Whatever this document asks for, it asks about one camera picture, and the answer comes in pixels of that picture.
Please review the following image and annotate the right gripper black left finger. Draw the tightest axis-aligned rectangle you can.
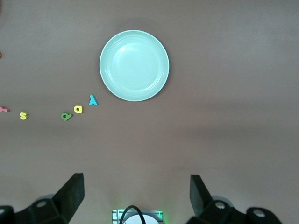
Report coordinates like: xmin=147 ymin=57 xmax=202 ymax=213
xmin=0 ymin=173 xmax=85 ymax=224

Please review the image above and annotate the brown table cover sheet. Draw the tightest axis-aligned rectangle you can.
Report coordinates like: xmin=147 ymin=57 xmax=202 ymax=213
xmin=0 ymin=0 xmax=299 ymax=224

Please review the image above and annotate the long black arm cable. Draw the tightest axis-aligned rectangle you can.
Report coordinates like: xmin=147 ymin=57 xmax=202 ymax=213
xmin=119 ymin=204 xmax=145 ymax=224

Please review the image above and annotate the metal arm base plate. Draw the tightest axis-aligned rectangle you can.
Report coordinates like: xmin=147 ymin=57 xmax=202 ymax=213
xmin=111 ymin=209 xmax=164 ymax=224

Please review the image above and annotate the light green plate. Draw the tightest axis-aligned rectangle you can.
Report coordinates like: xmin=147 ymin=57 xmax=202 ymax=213
xmin=99 ymin=29 xmax=170 ymax=102

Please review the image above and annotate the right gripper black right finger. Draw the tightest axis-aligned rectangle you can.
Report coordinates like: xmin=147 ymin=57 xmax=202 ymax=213
xmin=188 ymin=174 xmax=284 ymax=224

